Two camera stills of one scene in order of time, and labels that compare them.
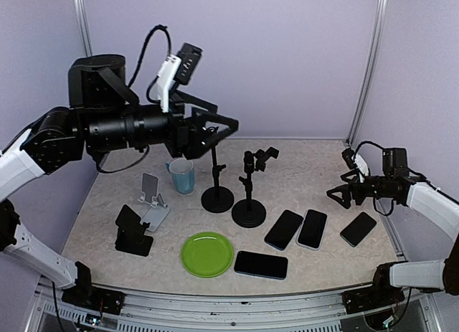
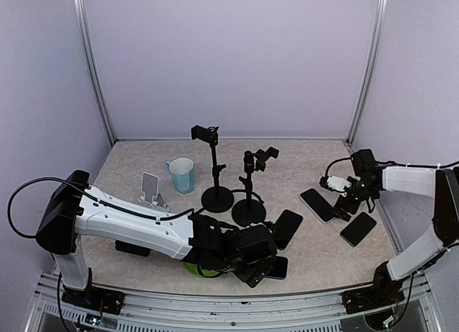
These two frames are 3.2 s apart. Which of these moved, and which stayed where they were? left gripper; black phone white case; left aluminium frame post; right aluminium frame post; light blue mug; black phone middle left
Moved: left gripper; black phone white case
Stayed: right aluminium frame post; black phone middle left; light blue mug; left aluminium frame post
